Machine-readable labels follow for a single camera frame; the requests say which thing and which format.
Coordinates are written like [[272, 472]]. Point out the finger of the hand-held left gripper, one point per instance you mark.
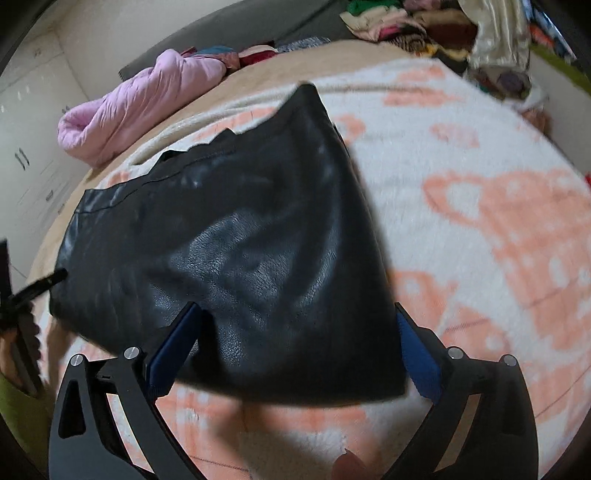
[[41, 282]]

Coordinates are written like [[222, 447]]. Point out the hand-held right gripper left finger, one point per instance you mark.
[[178, 341]]

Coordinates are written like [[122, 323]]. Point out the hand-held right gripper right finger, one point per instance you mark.
[[418, 355]]

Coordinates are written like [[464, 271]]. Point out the black leather jacket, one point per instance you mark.
[[254, 254]]

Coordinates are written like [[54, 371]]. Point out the person's left forearm green sleeve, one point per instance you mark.
[[21, 424]]

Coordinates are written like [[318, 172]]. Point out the colourful clothes beside quilt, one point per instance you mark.
[[249, 53]]

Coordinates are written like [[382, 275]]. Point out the pile of folded clothes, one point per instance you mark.
[[415, 23]]

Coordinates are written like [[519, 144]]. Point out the clothes heap on windowsill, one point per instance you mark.
[[551, 27]]

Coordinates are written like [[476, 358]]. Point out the white wardrobe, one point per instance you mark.
[[32, 161]]

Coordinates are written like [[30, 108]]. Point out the pink quilt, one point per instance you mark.
[[138, 110]]

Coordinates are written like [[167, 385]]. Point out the white and pink patterned blanket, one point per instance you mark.
[[461, 138]]

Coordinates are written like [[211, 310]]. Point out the grey headboard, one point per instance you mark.
[[231, 27]]

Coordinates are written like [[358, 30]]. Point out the cream satin curtain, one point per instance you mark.
[[501, 32]]

